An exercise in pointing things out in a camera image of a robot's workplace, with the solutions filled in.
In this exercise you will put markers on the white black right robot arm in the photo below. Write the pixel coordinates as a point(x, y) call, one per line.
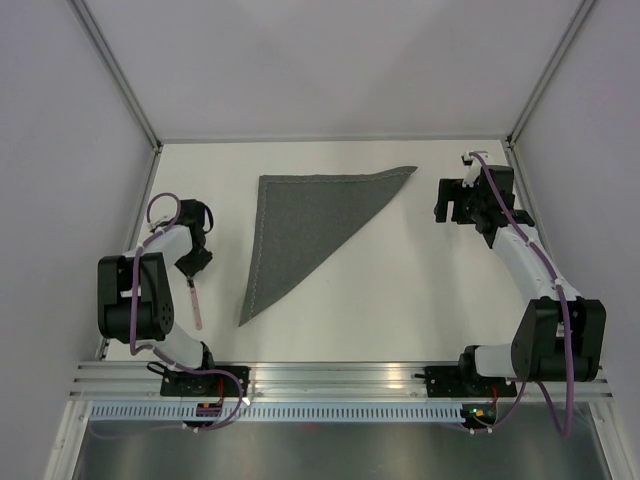
point(560, 331)

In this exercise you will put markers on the aluminium post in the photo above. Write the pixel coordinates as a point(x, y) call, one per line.
point(100, 44)
point(567, 40)

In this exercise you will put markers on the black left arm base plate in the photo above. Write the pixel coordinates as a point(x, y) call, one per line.
point(189, 385)

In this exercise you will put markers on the aluminium post back left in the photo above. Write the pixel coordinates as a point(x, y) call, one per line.
point(100, 44)

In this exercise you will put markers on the white slotted cable duct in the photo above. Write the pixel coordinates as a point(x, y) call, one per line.
point(281, 411)

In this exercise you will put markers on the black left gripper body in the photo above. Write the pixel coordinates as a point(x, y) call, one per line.
point(194, 261)

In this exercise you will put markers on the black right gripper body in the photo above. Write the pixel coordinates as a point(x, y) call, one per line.
point(464, 199)

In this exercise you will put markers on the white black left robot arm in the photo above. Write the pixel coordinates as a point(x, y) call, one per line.
point(134, 300)

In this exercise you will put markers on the aluminium post back right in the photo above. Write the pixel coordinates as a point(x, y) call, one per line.
point(567, 40)

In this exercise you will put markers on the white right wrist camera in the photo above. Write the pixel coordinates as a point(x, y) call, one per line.
point(474, 161)

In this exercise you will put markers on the aluminium frame rail front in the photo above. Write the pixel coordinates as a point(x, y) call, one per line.
point(267, 381)

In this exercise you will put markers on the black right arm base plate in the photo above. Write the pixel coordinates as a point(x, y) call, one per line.
point(449, 382)

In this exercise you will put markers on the grey cloth napkin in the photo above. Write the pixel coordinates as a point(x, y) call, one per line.
point(301, 220)

